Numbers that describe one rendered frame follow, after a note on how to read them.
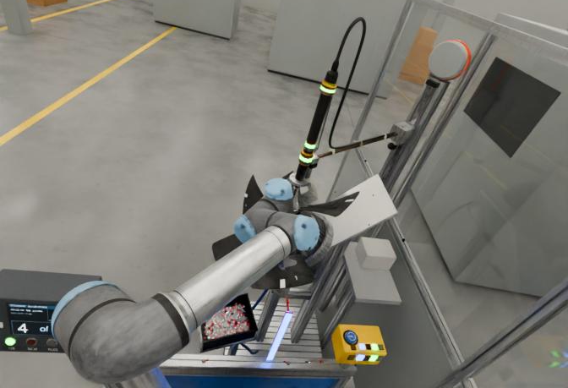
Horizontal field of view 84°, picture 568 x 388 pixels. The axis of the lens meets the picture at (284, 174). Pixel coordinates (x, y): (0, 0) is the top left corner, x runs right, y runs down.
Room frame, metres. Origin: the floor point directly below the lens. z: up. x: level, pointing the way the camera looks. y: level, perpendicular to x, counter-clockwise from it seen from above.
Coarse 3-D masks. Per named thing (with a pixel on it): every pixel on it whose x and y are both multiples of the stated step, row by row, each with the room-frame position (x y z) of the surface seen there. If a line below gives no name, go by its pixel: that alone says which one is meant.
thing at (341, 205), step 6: (342, 198) 1.00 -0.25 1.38; (348, 198) 0.97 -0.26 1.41; (354, 198) 0.95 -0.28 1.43; (318, 204) 0.99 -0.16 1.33; (324, 204) 0.95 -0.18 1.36; (330, 204) 0.94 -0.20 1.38; (336, 204) 0.93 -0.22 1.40; (342, 204) 0.92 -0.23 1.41; (348, 204) 0.91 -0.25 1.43; (312, 210) 0.91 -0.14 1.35; (318, 210) 0.90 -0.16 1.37; (324, 210) 0.89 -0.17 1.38; (330, 210) 0.88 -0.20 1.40; (336, 210) 0.87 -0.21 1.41; (342, 210) 0.86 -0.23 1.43
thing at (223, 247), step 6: (234, 234) 0.96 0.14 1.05; (222, 240) 0.95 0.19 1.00; (228, 240) 0.95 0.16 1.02; (234, 240) 0.95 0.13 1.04; (216, 246) 0.94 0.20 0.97; (222, 246) 0.93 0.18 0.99; (228, 246) 0.93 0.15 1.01; (234, 246) 0.93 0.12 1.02; (216, 252) 0.92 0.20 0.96; (222, 252) 0.91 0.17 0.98; (228, 252) 0.91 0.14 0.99; (216, 258) 0.90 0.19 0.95
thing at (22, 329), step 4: (12, 320) 0.35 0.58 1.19; (16, 320) 0.35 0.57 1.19; (20, 320) 0.36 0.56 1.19; (12, 324) 0.35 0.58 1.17; (16, 324) 0.35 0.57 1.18; (20, 324) 0.35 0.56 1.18; (24, 324) 0.36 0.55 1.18; (28, 324) 0.36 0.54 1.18; (32, 324) 0.36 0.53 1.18; (12, 328) 0.35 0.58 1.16; (16, 328) 0.35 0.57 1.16; (20, 328) 0.35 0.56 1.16; (24, 328) 0.35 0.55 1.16; (28, 328) 0.35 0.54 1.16; (32, 328) 0.36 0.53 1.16; (16, 332) 0.34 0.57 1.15; (20, 332) 0.35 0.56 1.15; (24, 332) 0.35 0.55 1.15; (28, 332) 0.35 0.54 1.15; (32, 332) 0.35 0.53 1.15
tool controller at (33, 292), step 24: (0, 288) 0.39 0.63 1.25; (24, 288) 0.41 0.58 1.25; (48, 288) 0.43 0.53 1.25; (72, 288) 0.44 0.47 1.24; (0, 312) 0.35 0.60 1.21; (24, 312) 0.37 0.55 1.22; (48, 312) 0.38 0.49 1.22; (0, 336) 0.33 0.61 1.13; (24, 336) 0.34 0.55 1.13; (48, 336) 0.36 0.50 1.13
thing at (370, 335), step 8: (336, 328) 0.66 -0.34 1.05; (344, 328) 0.66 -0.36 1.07; (352, 328) 0.67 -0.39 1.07; (360, 328) 0.68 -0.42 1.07; (368, 328) 0.68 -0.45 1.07; (376, 328) 0.69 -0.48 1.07; (336, 336) 0.64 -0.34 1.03; (344, 336) 0.63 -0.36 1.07; (360, 336) 0.64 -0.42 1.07; (368, 336) 0.65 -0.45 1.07; (376, 336) 0.66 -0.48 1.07; (336, 344) 0.62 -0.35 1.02; (344, 344) 0.60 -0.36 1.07; (376, 344) 0.63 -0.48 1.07; (384, 344) 0.64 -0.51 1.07; (336, 352) 0.60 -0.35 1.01; (344, 352) 0.58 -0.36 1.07; (352, 352) 0.58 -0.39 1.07; (360, 352) 0.59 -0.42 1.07; (368, 352) 0.59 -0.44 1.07; (376, 352) 0.60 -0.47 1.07; (384, 352) 0.61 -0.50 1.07; (336, 360) 0.58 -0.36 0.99; (344, 360) 0.58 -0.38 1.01; (352, 360) 0.59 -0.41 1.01
